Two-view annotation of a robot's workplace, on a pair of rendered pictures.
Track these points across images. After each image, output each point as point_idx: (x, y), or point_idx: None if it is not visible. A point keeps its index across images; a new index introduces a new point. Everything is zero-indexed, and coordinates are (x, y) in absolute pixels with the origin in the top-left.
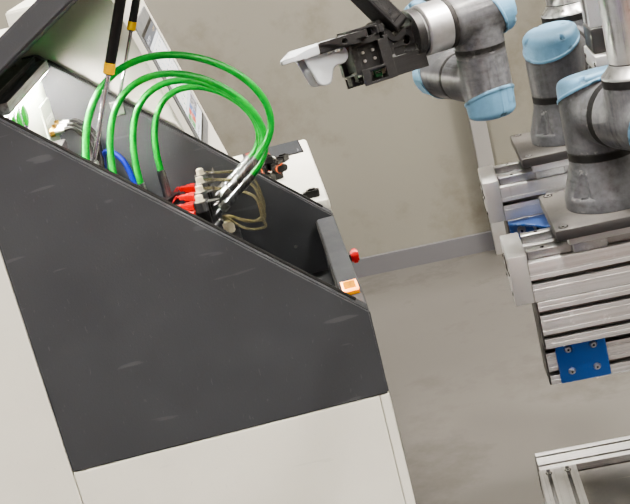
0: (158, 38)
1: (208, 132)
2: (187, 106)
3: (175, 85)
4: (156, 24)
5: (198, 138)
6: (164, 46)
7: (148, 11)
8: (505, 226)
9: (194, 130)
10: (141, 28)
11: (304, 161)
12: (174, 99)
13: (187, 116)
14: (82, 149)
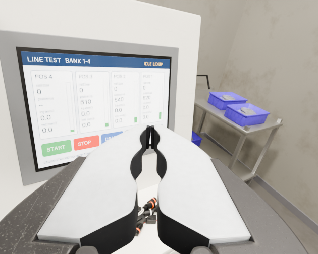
0: (148, 73)
1: (148, 155)
2: (85, 134)
3: (80, 112)
4: (195, 68)
5: (31, 166)
6: (159, 82)
7: (191, 55)
8: None
9: (33, 157)
10: (54, 45)
11: (161, 243)
12: (11, 123)
13: (36, 143)
14: None
